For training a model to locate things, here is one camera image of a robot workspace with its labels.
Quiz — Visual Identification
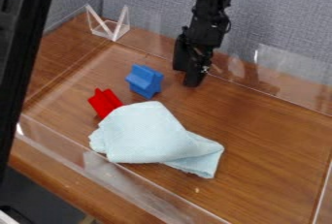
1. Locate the clear acrylic corner bracket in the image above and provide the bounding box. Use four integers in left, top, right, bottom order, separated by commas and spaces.
84, 5, 131, 42

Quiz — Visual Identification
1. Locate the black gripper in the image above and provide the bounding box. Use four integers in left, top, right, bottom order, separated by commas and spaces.
172, 9, 230, 87

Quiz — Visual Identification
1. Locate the black vertical post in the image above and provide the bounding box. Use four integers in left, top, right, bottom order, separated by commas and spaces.
0, 0, 52, 184

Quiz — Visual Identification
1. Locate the light blue cloth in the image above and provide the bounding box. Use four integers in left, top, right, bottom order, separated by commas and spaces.
89, 101, 224, 178

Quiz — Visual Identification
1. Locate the blue plastic block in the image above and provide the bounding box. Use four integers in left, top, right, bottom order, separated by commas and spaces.
125, 64, 163, 99

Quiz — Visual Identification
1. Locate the clear acrylic enclosure wall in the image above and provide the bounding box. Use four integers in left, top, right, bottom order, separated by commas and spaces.
14, 3, 332, 224

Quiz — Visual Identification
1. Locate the red plastic block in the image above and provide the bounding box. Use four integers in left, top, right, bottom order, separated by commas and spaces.
88, 88, 123, 118

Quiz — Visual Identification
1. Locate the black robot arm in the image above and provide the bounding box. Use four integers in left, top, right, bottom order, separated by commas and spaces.
172, 0, 230, 87

